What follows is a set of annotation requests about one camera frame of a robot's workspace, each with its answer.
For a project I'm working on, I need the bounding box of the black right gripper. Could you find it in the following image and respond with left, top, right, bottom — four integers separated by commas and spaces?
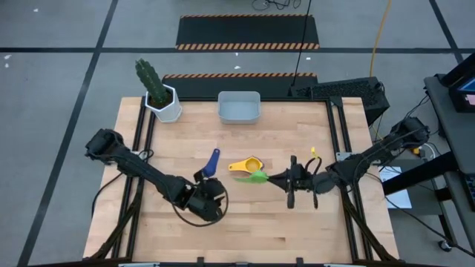
267, 155, 337, 210

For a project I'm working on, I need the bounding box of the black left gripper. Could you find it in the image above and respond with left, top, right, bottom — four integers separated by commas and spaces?
183, 170, 228, 223

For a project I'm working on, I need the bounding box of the small indigo measuring cup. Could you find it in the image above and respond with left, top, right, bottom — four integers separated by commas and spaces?
201, 148, 221, 179

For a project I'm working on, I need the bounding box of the green measuring cup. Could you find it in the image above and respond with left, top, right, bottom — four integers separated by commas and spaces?
232, 170, 269, 185

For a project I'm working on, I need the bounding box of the yellow measuring cup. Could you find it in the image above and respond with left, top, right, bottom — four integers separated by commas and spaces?
227, 156, 266, 174

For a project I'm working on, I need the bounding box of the white plastic basket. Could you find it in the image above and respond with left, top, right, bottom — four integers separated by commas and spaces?
217, 90, 262, 125

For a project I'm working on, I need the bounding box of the white hexagonal planter pot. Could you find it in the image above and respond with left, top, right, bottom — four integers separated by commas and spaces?
144, 83, 183, 124

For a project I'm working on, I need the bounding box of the black mat with striped edges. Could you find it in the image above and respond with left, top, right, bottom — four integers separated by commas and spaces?
161, 72, 319, 100
174, 13, 321, 51

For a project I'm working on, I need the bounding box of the black computer case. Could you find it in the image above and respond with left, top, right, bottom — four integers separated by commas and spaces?
288, 76, 391, 126

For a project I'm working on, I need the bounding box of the green cactus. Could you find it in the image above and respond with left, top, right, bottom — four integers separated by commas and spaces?
134, 57, 169, 108

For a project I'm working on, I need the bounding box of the white paper sheet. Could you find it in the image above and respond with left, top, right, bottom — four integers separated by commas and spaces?
377, 165, 413, 210

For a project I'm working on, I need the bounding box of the grey side desk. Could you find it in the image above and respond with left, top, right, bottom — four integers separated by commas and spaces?
381, 51, 475, 245

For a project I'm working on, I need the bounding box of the dark laptop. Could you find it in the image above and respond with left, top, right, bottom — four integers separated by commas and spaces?
440, 51, 475, 114

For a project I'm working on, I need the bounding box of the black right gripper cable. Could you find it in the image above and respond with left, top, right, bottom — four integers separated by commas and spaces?
303, 154, 324, 177

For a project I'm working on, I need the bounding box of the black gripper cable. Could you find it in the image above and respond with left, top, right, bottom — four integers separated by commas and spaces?
303, 154, 324, 177
169, 184, 230, 228

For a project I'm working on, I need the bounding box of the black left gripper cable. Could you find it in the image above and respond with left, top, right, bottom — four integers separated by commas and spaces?
169, 184, 230, 228

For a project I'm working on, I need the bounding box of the black hanging cable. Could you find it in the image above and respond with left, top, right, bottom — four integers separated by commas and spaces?
291, 0, 313, 88

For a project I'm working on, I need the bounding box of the yellow hanging cable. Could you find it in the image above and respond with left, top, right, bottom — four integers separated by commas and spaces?
369, 0, 393, 78

